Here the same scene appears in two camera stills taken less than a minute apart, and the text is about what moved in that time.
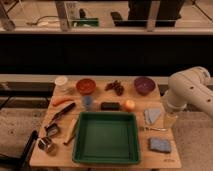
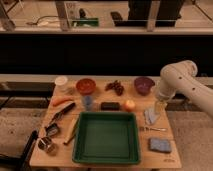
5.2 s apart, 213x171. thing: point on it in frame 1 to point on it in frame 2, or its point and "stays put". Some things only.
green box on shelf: (86, 22) stays put
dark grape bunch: (116, 85) stays put
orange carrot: (61, 100) stays put
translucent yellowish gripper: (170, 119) to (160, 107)
